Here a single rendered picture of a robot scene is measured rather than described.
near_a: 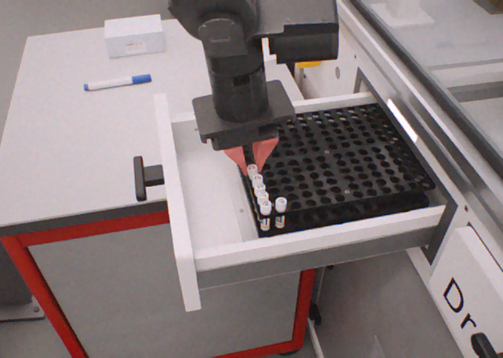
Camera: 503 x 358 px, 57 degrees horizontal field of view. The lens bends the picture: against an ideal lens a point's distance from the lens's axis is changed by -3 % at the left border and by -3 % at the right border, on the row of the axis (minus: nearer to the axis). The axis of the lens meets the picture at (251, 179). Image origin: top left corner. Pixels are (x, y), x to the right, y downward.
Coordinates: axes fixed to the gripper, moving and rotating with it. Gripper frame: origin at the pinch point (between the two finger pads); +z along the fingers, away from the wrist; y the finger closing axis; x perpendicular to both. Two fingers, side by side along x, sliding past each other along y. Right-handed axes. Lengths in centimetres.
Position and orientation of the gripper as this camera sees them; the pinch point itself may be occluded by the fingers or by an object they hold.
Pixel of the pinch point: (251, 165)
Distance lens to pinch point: 57.3
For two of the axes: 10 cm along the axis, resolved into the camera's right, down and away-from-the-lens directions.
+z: 1.1, 6.8, 7.2
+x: -2.3, -6.9, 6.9
